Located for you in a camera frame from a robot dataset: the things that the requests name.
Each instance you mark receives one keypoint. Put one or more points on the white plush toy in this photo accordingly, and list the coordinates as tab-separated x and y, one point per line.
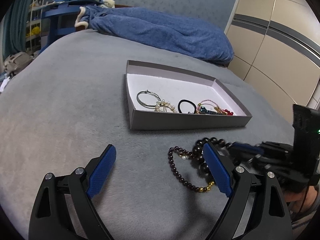
108	4

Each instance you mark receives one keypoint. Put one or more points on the teal curtain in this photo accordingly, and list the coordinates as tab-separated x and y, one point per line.
14	29

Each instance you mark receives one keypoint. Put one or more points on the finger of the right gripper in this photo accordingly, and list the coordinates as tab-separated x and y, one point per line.
246	148

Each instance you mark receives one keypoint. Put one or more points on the blue fleece blanket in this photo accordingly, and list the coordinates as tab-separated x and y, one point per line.
188	36

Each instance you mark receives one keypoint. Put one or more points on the grey backpack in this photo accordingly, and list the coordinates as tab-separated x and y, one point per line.
14	64

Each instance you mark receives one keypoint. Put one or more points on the beige sliding wardrobe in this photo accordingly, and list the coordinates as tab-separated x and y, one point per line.
276	51

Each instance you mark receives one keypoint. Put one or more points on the grey cardboard tray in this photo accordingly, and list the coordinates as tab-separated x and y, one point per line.
161	97

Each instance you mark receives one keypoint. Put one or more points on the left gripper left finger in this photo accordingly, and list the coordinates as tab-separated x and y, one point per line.
50	218

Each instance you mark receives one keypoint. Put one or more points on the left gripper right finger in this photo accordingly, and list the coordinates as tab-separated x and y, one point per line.
269	217

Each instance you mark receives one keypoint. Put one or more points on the blue desk shelf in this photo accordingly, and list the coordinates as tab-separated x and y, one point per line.
60	15

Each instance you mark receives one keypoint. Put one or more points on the white wire rack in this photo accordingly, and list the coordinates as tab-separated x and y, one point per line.
34	26

